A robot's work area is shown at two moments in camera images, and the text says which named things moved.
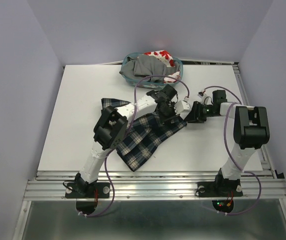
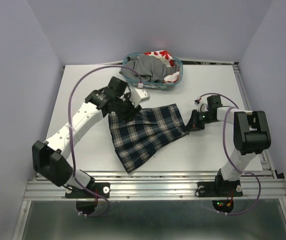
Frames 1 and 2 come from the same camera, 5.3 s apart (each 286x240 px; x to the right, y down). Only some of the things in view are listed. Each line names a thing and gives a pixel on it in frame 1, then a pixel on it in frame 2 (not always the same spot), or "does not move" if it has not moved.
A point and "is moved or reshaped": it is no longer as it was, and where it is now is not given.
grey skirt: x=143 y=66 does not move
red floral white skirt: x=167 y=59 does not move
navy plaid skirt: x=144 y=134 is moved or reshaped
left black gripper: x=172 y=116 to x=133 y=113
